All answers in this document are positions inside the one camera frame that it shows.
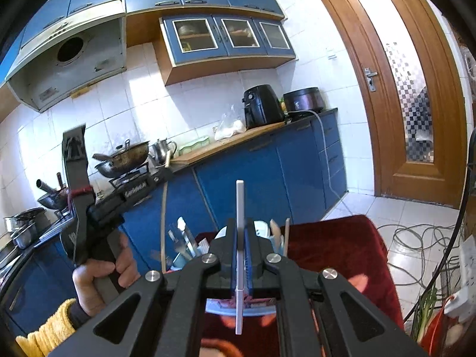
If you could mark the black air fryer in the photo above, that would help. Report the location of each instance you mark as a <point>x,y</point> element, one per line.
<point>262,106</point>

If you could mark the person's left hand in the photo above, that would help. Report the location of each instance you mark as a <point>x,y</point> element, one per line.
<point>89,286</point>

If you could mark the blue kitchen base cabinet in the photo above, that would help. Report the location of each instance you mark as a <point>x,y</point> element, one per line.
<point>297,163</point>

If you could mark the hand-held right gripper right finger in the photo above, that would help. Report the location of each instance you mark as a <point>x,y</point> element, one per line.
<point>250,267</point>

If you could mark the white chopstick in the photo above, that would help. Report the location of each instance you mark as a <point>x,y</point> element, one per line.
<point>240,200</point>

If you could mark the black gas stove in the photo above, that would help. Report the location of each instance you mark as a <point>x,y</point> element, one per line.
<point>126,180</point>

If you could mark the small black wok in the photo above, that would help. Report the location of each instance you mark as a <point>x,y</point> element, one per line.
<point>55,197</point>

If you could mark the white power strip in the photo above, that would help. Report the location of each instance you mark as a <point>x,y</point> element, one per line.
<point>463,286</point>

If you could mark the glass-door wall cabinet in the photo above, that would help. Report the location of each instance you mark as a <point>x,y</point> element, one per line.
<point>223,48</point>

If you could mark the clear plastic bag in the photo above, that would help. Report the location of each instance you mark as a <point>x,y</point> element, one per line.
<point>230,126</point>

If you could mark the large black wok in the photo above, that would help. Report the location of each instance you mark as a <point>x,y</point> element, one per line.
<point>126,158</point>

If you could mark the wooden door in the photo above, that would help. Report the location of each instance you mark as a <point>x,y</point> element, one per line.
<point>353,44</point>

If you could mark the steel pot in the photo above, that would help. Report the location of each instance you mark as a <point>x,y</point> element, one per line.
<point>26,227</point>

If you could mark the pale green tray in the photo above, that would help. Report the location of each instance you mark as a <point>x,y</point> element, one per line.
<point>193,145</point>

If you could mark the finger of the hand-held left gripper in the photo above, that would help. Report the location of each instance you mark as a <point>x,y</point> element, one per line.
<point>145,186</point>

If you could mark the dark rice cooker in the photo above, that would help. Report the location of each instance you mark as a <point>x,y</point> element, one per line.
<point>303,100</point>

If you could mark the red printed blanket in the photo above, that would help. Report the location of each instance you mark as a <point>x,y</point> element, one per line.
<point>334,249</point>

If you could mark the green onion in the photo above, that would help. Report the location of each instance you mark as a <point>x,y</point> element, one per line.
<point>427,312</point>

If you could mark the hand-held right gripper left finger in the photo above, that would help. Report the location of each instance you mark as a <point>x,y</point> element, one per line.
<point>233,264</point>

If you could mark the metal kettle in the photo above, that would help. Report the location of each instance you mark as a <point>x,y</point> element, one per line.
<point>161,152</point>

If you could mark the grey range hood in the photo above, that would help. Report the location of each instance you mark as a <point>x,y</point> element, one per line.
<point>74,78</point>

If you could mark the light blue utensil box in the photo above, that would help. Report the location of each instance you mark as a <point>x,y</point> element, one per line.
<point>215,305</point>

